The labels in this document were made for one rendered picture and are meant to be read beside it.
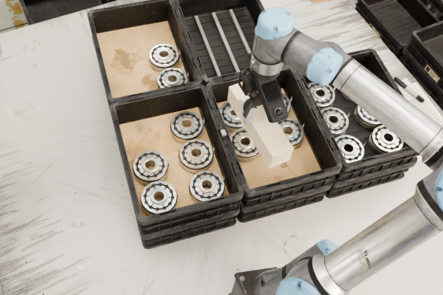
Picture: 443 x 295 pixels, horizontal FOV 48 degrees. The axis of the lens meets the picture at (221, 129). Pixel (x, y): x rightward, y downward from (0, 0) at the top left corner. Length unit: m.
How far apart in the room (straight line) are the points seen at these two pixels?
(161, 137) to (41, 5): 1.44
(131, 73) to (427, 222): 1.08
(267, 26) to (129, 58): 0.83
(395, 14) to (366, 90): 1.85
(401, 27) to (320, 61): 1.89
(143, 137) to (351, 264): 0.78
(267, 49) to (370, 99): 0.25
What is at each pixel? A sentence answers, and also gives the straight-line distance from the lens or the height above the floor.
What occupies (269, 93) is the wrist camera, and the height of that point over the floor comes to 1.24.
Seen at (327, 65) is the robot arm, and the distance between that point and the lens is 1.03.
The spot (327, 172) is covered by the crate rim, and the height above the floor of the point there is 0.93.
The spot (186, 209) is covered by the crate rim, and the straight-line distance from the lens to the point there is 1.36.
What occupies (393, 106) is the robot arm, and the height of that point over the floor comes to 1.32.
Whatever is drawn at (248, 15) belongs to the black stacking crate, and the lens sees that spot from 1.94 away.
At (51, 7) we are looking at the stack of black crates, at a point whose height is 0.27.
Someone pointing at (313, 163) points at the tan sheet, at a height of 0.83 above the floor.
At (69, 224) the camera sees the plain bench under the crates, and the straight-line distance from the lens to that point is 1.63.
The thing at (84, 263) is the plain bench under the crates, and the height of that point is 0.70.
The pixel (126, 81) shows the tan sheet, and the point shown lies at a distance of 1.72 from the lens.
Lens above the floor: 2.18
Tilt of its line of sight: 57 degrees down
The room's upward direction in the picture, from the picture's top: 7 degrees clockwise
